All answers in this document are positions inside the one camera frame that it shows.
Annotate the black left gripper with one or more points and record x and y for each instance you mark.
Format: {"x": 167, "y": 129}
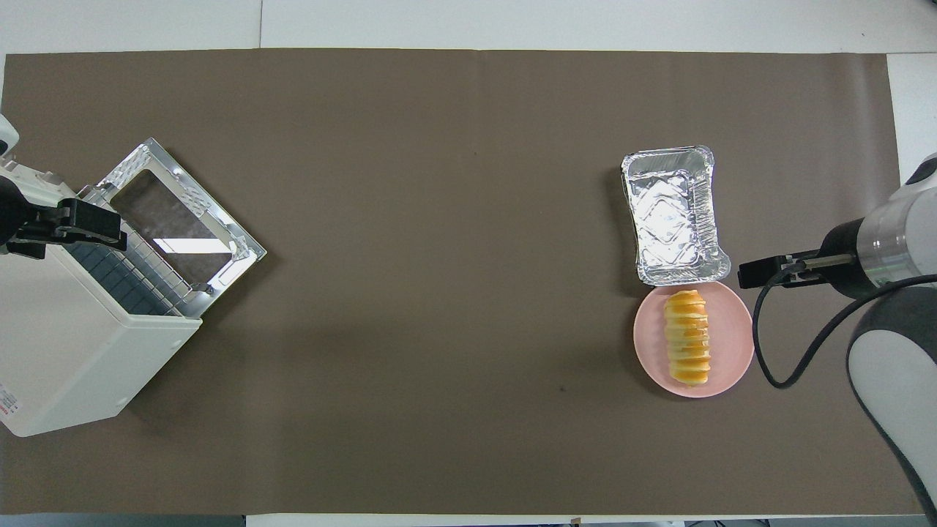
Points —
{"x": 16, "y": 219}

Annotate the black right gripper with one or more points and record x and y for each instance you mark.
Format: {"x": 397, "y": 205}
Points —
{"x": 845, "y": 263}

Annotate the yellow ridged bread roll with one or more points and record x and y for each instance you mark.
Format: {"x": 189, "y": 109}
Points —
{"x": 688, "y": 337}

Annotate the aluminium foil tray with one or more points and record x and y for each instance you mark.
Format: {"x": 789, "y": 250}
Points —
{"x": 673, "y": 219}

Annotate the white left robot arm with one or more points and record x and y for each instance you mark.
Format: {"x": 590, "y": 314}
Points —
{"x": 6, "y": 135}

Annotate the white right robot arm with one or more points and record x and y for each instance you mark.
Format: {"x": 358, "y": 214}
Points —
{"x": 900, "y": 366}

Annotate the white toaster oven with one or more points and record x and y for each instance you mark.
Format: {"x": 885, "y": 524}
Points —
{"x": 66, "y": 351}

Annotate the red white oven sticker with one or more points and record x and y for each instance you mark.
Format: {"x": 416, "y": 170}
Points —
{"x": 9, "y": 404}

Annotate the pink round plate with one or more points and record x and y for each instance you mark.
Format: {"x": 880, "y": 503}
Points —
{"x": 732, "y": 344}

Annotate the brown table mat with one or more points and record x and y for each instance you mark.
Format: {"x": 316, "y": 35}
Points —
{"x": 439, "y": 293}

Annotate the glass oven door, metal frame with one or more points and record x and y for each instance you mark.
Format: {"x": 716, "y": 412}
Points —
{"x": 176, "y": 219}

